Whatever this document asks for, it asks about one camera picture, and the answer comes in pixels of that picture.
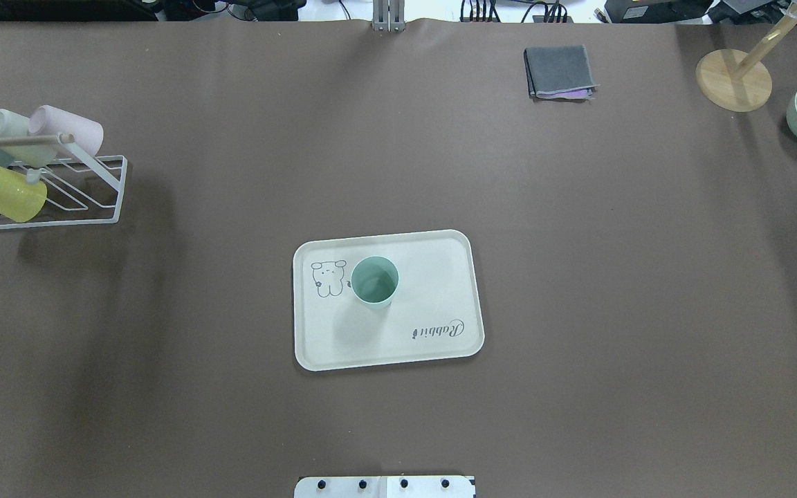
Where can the green cup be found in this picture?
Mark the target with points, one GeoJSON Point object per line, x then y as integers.
{"type": "Point", "coordinates": [374, 281]}

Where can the yellow cup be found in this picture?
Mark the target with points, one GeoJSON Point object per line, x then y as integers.
{"type": "Point", "coordinates": [20, 200]}

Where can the cream white cup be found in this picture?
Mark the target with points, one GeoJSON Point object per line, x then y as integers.
{"type": "Point", "coordinates": [13, 125]}

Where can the pink cup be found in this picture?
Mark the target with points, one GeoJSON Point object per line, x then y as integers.
{"type": "Point", "coordinates": [48, 120]}

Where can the white wire cup rack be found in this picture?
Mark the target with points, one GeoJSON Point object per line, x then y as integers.
{"type": "Point", "coordinates": [81, 189]}

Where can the wooden cup tree stand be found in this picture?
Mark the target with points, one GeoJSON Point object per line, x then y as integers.
{"type": "Point", "coordinates": [739, 81]}

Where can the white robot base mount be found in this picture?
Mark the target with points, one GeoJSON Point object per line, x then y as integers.
{"type": "Point", "coordinates": [387, 486]}

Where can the aluminium frame post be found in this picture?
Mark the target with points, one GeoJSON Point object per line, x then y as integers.
{"type": "Point", "coordinates": [388, 16]}

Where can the grey folded cloth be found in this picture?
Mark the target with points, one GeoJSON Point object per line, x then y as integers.
{"type": "Point", "coordinates": [559, 72]}

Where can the cream rabbit tray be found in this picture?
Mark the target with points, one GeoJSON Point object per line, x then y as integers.
{"type": "Point", "coordinates": [433, 314]}

